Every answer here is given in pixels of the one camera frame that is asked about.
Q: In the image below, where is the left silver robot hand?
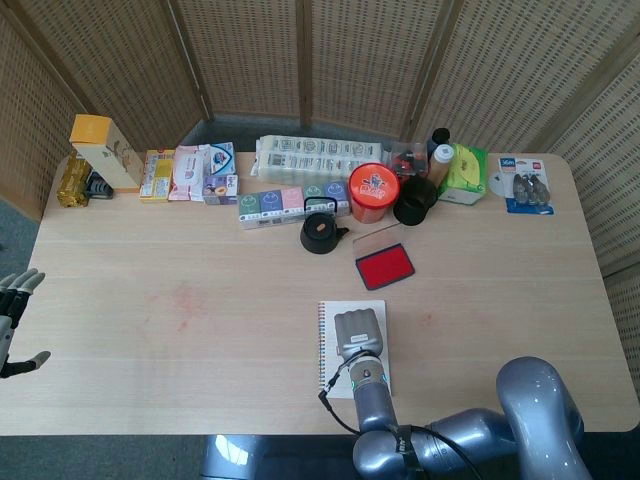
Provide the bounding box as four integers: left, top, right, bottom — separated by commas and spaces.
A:
0, 268, 52, 380

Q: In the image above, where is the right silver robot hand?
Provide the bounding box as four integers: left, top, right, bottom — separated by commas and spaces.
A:
333, 309, 385, 361

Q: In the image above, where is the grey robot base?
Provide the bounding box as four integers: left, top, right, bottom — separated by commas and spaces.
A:
198, 433, 361, 480

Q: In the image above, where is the white spiral lined notebook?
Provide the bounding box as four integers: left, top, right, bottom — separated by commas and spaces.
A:
317, 299, 395, 401

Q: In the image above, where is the red ink pad clear lid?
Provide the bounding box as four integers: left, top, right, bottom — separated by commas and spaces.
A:
351, 225, 417, 292

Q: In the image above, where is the black teapot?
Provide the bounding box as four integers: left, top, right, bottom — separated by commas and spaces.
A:
299, 196, 350, 256

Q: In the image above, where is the gold foil box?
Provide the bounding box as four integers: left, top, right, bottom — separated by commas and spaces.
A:
55, 152, 93, 209

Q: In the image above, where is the black mesh pen holder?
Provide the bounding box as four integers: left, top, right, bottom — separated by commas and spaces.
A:
392, 175, 439, 228

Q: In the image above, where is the orange lidded tub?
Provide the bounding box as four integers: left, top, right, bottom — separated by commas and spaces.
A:
348, 162, 402, 225

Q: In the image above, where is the multicolour pocket tissue pack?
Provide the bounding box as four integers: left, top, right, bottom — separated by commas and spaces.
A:
237, 180, 351, 232

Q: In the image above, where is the tall cream orange box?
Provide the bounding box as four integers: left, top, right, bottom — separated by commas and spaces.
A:
68, 113, 146, 194

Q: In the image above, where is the clear plastic box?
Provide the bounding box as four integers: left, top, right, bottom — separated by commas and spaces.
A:
388, 141, 430, 179

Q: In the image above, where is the brown bottle white cap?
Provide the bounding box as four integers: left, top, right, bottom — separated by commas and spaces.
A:
428, 143, 454, 186

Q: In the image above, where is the large wrapped tissue pack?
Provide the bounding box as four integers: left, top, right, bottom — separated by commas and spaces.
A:
251, 134, 385, 185

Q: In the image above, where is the yellow flat box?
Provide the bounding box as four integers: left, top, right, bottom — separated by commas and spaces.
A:
138, 148, 177, 204

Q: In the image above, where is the purple small box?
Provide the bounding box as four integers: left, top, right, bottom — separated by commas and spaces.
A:
202, 173, 240, 207

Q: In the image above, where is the black bottle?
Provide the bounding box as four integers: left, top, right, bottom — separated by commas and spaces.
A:
425, 127, 452, 156

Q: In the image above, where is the pink wet wipes pack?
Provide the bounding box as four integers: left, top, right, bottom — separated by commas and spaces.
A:
167, 144, 212, 203

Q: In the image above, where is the blue hook blister pack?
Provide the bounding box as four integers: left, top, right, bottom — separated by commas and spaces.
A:
498, 155, 556, 216

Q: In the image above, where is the blue white small box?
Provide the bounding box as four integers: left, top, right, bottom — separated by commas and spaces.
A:
207, 141, 237, 177

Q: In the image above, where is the woven folding screen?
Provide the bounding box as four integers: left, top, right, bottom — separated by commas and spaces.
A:
0, 0, 640, 401

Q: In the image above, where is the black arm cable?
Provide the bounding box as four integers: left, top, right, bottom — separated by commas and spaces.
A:
318, 352, 481, 480

